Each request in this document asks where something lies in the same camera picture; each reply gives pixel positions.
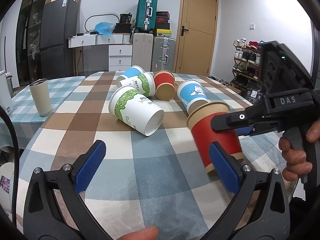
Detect red paper cup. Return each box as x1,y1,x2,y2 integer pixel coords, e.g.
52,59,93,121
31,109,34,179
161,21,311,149
153,70,176,101
187,102,245,174

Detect right blue-white paper cup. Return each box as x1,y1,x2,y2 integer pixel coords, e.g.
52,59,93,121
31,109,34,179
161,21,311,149
177,79,209,114

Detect blue-white paper cup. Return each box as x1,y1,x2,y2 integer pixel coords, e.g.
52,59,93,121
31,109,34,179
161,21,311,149
177,79,209,114
116,65,145,82

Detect lying red paper cup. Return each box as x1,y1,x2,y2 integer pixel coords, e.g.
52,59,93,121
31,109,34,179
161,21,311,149
153,70,176,101

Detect rear green-white paper cup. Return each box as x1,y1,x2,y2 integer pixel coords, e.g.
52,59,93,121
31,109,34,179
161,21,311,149
117,72,156,97

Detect green-white paper cup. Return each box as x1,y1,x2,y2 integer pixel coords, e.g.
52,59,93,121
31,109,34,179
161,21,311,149
108,85,164,137
117,72,156,97

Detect front green-white paper cup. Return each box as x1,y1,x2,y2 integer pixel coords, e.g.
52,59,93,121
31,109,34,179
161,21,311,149
108,85,164,137

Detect rear blue-white paper cup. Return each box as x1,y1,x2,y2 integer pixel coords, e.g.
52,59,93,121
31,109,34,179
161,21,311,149
116,65,145,82

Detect right hand on gripper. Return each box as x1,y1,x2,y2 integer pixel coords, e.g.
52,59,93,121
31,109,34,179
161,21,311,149
279,120,320,181

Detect left hand thumb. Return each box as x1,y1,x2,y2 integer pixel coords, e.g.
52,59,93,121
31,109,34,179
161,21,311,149
118,226,158,240

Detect wooden shoe rack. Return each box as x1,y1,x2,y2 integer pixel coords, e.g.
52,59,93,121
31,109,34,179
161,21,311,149
231,37,265,96

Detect wooden door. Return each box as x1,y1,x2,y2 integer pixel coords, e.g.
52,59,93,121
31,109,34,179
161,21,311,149
175,0,219,76

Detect teal checked tablecloth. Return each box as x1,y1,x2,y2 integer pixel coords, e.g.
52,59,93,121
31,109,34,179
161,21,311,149
9,76,85,149

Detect plaid tablecloth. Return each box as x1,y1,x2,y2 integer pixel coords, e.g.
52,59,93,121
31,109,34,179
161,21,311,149
16,70,298,240

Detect silver suitcase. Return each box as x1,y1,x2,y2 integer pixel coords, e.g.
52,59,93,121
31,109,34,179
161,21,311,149
151,36,176,73

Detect beige steel tumbler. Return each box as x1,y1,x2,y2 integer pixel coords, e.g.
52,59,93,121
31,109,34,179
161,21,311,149
29,79,52,116

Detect stacked shoe boxes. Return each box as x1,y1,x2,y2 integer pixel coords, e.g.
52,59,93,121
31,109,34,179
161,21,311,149
155,11,171,30

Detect beige suitcase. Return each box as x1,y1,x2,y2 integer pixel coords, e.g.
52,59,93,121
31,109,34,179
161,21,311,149
132,33,153,72

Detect teal suitcase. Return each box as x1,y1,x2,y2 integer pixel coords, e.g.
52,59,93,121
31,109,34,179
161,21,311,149
135,0,158,34

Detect white drawer cabinet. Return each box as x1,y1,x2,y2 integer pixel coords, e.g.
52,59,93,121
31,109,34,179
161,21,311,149
108,44,132,72

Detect black bag on desk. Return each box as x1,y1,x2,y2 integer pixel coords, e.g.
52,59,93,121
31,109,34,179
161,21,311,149
113,13,132,34

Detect white desk with drawers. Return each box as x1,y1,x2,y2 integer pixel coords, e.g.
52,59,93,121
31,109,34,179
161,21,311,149
68,32,132,77

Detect blue plastic bag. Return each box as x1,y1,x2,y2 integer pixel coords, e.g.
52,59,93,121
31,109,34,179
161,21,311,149
94,22,116,36

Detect dark shelving unit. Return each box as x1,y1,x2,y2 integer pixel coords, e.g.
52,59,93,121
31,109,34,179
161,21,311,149
16,0,46,86

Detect black refrigerator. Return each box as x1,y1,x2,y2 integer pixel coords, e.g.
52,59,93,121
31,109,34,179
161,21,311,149
40,0,79,80

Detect black cable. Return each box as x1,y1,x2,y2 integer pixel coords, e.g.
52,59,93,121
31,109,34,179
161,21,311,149
0,104,20,228

